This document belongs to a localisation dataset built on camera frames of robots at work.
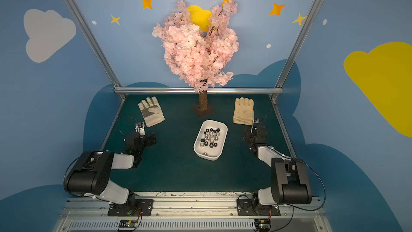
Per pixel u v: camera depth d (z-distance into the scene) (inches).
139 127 32.1
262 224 28.7
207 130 40.0
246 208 29.0
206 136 38.9
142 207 29.3
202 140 37.9
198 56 26.1
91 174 17.8
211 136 39.4
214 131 39.9
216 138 38.7
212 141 38.1
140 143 30.6
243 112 43.9
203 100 41.7
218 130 39.9
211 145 37.7
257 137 28.3
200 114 43.9
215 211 29.2
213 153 36.7
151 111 43.8
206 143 37.8
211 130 40.0
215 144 37.7
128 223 28.3
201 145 37.7
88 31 33.6
